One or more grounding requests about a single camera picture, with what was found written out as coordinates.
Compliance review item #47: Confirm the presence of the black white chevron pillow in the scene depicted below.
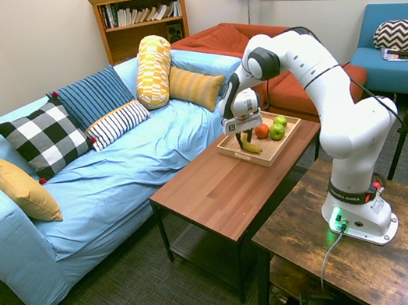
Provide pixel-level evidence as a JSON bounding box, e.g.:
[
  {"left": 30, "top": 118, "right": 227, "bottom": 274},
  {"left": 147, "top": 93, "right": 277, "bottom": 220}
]
[{"left": 369, "top": 16, "right": 408, "bottom": 64}]

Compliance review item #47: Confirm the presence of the large orange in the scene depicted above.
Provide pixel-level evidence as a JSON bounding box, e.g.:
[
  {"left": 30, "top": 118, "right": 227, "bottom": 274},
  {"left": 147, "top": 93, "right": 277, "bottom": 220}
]
[{"left": 253, "top": 122, "right": 272, "bottom": 141}]

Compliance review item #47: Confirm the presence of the small green apple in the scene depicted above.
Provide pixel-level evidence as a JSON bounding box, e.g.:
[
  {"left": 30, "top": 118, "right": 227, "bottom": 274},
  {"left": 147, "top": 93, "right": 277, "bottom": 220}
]
[{"left": 272, "top": 114, "right": 289, "bottom": 129}]

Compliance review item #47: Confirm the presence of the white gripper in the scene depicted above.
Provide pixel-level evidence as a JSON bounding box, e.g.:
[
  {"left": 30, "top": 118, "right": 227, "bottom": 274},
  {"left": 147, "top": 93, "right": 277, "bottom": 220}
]
[{"left": 220, "top": 107, "right": 269, "bottom": 155}]

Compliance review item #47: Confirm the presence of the white navy striped pillow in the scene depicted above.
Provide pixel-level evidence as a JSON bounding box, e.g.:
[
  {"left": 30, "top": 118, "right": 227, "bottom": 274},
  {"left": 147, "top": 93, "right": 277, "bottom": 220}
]
[{"left": 80, "top": 97, "right": 157, "bottom": 155}]

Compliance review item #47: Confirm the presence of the reddish wood coffee table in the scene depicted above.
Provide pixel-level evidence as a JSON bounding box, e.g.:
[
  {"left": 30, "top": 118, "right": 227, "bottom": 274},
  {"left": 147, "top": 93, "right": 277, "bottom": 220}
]
[{"left": 136, "top": 100, "right": 350, "bottom": 305}]

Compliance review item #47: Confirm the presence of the large green apple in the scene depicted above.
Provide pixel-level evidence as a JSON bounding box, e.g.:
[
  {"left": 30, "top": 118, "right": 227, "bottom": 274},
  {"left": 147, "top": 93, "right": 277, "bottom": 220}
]
[{"left": 267, "top": 122, "right": 288, "bottom": 142}]

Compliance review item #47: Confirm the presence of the teal blue couch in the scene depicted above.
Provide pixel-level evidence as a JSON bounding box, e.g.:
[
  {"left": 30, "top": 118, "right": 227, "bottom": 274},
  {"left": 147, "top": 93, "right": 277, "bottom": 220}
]
[{"left": 340, "top": 0, "right": 408, "bottom": 110}]

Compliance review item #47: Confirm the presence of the magazine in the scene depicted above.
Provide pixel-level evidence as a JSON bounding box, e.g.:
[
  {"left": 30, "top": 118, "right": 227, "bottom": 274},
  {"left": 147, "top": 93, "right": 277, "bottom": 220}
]
[{"left": 379, "top": 44, "right": 408, "bottom": 69}]

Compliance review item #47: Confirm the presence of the blue striped pillow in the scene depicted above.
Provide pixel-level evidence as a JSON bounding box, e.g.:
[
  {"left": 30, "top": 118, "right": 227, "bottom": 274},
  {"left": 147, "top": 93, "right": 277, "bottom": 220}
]
[{"left": 42, "top": 61, "right": 140, "bottom": 137}]

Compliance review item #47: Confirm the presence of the light wooden tray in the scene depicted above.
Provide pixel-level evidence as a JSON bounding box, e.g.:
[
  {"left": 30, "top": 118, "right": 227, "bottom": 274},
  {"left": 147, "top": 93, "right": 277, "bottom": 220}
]
[{"left": 211, "top": 103, "right": 309, "bottom": 177}]

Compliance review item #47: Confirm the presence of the light blue covered sofa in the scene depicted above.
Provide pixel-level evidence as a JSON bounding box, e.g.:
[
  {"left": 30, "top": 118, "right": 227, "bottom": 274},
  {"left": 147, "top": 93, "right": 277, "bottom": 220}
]
[{"left": 0, "top": 37, "right": 282, "bottom": 305}]

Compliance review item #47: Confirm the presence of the white paperback book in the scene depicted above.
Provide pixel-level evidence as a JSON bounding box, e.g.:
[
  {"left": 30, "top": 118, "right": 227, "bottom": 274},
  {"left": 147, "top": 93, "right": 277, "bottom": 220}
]
[{"left": 116, "top": 7, "right": 130, "bottom": 27}]

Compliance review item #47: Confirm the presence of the rustic dark wood table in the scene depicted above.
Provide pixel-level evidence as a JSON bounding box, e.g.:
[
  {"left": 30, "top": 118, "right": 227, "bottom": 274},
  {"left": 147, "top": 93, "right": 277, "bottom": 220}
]
[{"left": 233, "top": 142, "right": 408, "bottom": 305}]

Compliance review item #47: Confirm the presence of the rust orange armchair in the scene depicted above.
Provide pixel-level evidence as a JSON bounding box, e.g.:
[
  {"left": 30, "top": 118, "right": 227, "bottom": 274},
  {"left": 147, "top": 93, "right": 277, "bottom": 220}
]
[{"left": 168, "top": 0, "right": 375, "bottom": 145}]

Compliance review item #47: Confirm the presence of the grey base cable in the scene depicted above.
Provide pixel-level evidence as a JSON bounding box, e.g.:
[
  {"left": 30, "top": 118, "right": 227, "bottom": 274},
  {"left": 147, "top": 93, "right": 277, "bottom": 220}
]
[{"left": 311, "top": 225, "right": 356, "bottom": 293}]

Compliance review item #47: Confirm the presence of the yellow white patterned bolster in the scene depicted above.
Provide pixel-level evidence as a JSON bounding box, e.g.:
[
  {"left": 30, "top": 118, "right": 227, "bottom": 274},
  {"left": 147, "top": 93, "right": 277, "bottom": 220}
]
[{"left": 125, "top": 32, "right": 182, "bottom": 113}]

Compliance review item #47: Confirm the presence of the plain mustard pillow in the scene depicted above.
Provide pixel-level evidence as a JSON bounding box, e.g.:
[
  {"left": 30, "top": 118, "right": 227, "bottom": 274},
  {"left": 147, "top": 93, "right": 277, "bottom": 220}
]
[{"left": 0, "top": 142, "right": 64, "bottom": 233}]

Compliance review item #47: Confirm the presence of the yellow banana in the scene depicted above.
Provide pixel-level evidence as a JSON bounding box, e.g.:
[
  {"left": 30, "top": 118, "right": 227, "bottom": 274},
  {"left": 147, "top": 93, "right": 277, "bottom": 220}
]
[{"left": 240, "top": 138, "right": 264, "bottom": 156}]

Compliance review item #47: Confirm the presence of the small black speaker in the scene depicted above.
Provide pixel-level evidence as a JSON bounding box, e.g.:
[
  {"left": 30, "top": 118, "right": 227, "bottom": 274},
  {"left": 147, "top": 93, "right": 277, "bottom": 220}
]
[{"left": 165, "top": 22, "right": 185, "bottom": 43}]

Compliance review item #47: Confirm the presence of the black device under table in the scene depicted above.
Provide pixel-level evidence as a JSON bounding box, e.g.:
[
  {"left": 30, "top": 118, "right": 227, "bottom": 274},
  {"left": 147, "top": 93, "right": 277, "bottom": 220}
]
[{"left": 297, "top": 285, "right": 343, "bottom": 305}]

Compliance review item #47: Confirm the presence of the mustard striped pillow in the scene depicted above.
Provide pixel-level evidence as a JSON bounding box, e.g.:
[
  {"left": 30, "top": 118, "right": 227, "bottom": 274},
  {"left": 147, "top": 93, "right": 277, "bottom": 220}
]
[{"left": 164, "top": 57, "right": 232, "bottom": 119}]

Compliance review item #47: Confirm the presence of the upright dark book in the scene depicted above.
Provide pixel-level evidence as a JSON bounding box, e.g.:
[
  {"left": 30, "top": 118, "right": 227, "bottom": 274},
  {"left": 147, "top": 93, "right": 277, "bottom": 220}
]
[{"left": 100, "top": 4, "right": 116, "bottom": 31}]

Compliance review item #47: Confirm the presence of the black white checked pillow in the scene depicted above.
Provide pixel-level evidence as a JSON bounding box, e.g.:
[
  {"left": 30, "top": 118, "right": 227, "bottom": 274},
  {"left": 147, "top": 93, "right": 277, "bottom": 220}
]
[{"left": 0, "top": 92, "right": 103, "bottom": 192}]

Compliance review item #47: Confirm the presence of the wooden bookshelf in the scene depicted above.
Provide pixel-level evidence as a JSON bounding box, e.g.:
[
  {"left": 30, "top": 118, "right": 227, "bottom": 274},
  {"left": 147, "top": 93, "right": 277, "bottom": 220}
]
[{"left": 86, "top": 0, "right": 198, "bottom": 69}]

